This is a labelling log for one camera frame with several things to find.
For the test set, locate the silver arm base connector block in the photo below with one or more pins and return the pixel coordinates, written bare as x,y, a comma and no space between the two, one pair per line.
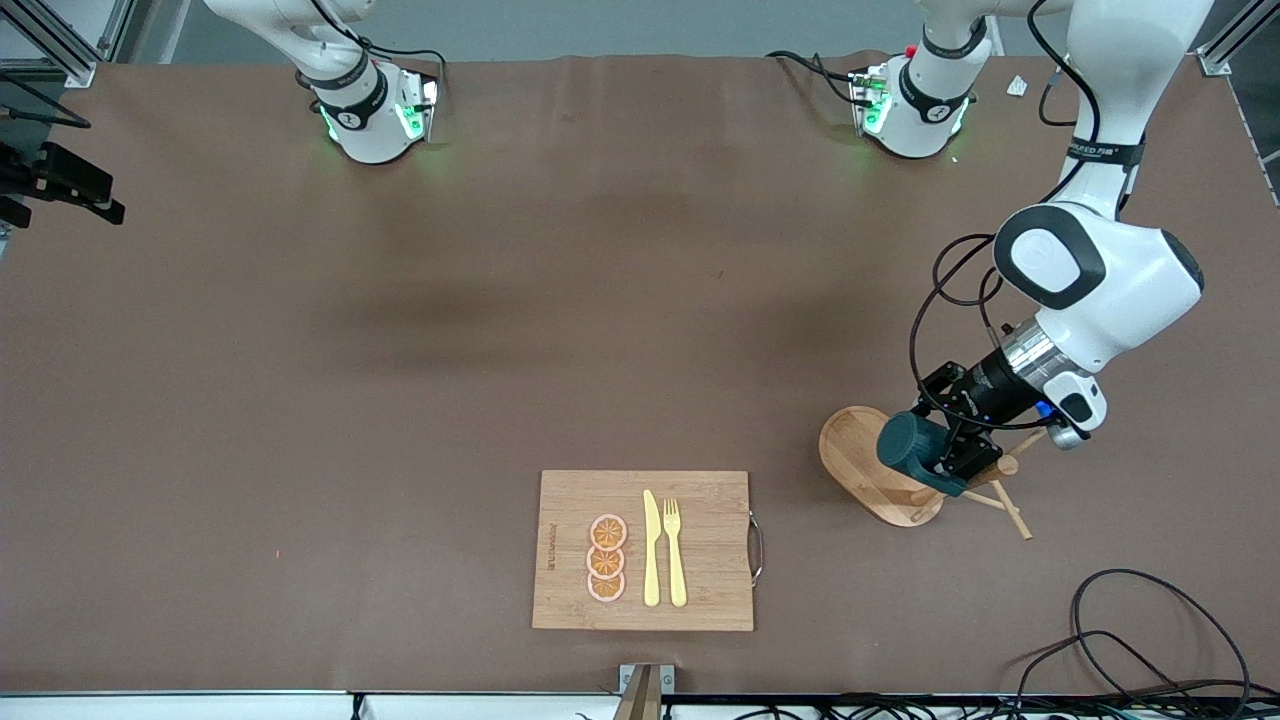
420,110
870,100

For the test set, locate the teal HOME mug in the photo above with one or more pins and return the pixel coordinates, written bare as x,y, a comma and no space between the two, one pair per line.
905,445

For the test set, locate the wooden mug tree stand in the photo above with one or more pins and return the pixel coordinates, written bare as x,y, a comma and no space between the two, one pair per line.
850,450

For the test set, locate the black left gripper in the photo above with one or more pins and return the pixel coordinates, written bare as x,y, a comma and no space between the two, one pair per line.
982,390

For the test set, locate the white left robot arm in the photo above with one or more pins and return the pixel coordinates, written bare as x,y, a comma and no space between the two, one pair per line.
1130,270

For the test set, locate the toy orange slice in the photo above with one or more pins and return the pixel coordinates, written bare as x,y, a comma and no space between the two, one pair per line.
608,532
605,562
606,587

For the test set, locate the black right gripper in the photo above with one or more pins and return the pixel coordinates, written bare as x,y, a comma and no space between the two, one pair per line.
62,177

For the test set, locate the yellow plastic knife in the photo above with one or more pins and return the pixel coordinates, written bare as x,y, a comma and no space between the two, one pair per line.
651,550

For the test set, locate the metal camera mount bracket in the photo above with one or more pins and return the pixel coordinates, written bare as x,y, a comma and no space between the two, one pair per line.
645,695

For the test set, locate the aluminium frame profile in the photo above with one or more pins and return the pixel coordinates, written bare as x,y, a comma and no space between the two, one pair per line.
1215,62
75,68

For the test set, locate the yellow plastic fork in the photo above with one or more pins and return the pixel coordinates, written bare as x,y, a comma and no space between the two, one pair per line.
676,560

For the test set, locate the small white paper scrap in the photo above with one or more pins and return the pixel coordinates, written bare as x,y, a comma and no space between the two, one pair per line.
1017,86

